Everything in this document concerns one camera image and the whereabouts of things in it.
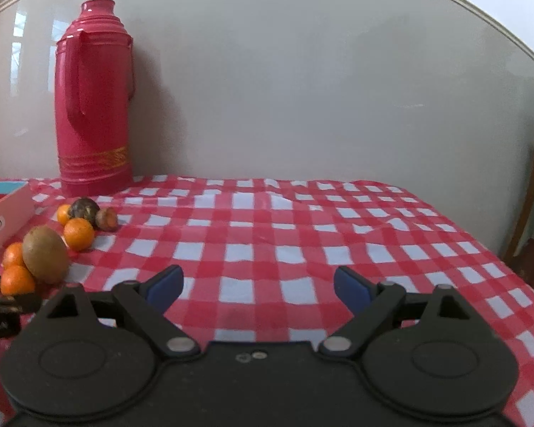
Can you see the red cardboard box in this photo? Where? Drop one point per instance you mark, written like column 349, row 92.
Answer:
column 9, row 218

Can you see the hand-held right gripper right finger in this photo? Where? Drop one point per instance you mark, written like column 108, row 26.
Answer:
column 351, row 287

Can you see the small orange mandarin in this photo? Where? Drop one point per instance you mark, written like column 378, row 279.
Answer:
column 62, row 215

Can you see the red thermos flask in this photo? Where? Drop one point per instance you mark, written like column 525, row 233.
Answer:
column 93, row 111

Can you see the brown kiwi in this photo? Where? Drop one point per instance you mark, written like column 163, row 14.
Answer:
column 45, row 254

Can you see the small brown fruit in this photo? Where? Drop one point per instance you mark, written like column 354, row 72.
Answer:
column 107, row 220

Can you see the red white checked tablecloth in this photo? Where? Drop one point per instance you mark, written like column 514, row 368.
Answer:
column 267, row 240

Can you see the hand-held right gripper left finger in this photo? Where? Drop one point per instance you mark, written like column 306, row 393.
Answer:
column 164, row 287

